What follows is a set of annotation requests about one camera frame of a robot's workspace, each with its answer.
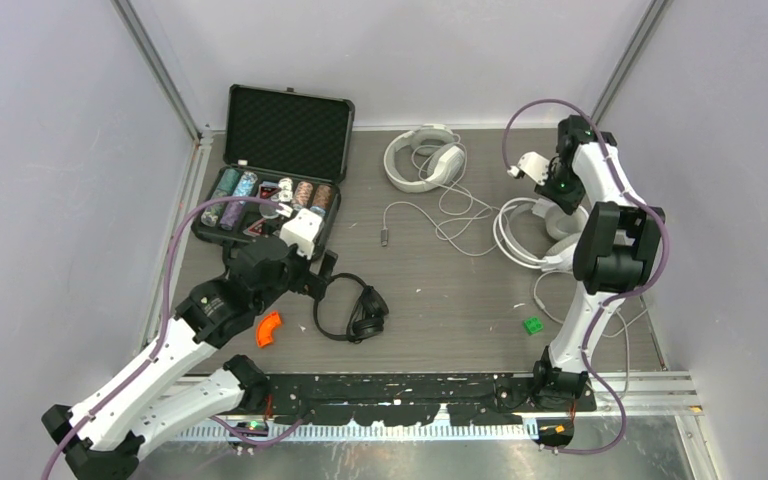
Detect orange curved plastic piece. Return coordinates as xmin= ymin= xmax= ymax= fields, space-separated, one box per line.
xmin=255 ymin=311 xmax=283 ymax=349

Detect white grey headphones at right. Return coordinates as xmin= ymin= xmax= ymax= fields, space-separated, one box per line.
xmin=493 ymin=197 xmax=588 ymax=284

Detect white headphones at back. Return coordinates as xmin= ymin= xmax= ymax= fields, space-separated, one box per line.
xmin=379 ymin=123 xmax=511 ymax=258

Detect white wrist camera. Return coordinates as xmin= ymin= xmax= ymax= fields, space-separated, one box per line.
xmin=279 ymin=208 xmax=324 ymax=260
xmin=507 ymin=151 xmax=551 ymax=186

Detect aluminium slotted rail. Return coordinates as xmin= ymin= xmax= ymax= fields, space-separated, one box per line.
xmin=171 ymin=421 xmax=544 ymax=444

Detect black poker chip case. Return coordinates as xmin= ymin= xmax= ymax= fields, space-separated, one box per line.
xmin=205 ymin=84 xmax=355 ymax=259

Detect green toy brick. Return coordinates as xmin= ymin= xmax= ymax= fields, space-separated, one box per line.
xmin=522 ymin=316 xmax=544 ymax=335

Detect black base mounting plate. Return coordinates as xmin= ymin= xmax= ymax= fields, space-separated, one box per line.
xmin=230 ymin=373 xmax=596 ymax=427

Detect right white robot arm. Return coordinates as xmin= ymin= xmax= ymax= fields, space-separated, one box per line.
xmin=530 ymin=115 xmax=668 ymax=411

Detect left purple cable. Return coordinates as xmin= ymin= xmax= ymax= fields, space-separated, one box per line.
xmin=39 ymin=195 xmax=316 ymax=480

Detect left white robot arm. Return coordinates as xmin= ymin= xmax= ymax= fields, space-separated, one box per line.
xmin=42 ymin=237 xmax=338 ymax=479

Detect black wired headphones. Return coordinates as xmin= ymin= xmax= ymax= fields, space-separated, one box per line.
xmin=312 ymin=273 xmax=390 ymax=344

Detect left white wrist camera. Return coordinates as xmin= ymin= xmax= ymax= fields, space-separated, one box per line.
xmin=279 ymin=208 xmax=324 ymax=260

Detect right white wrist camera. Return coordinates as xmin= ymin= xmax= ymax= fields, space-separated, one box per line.
xmin=507 ymin=151 xmax=551 ymax=186

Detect purple cable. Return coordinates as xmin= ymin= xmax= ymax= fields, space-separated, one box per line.
xmin=39 ymin=195 xmax=316 ymax=480
xmin=501 ymin=98 xmax=673 ymax=457

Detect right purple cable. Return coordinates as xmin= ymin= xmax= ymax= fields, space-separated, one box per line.
xmin=501 ymin=98 xmax=673 ymax=457

